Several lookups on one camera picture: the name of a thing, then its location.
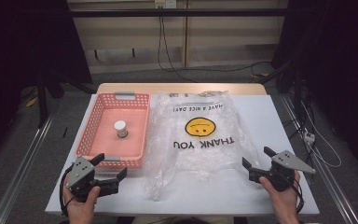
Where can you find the aluminium floor rail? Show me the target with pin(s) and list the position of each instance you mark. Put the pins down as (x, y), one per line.
(18, 174)
(332, 186)

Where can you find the white table mat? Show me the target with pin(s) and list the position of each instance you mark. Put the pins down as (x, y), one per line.
(279, 124)

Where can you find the black metal stand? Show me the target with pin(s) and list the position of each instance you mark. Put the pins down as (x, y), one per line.
(42, 99)

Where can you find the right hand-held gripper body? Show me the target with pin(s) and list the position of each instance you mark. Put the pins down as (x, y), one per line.
(287, 161)

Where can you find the clear plastic smiley bag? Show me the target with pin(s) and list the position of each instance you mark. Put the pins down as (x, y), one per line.
(199, 155)

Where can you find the pink plastic basket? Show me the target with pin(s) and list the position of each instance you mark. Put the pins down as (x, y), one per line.
(108, 144)

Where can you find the white wall outlet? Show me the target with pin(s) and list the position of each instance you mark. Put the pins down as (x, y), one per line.
(165, 3)

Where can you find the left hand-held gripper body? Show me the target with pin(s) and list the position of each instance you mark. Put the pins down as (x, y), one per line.
(80, 171)

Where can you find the person's left hand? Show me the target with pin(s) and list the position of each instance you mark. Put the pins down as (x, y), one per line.
(80, 211)

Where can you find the white power strip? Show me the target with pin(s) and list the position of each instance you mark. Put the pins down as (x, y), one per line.
(309, 137)

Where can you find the person's right hand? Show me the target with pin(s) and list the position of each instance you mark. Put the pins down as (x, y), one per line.
(286, 203)

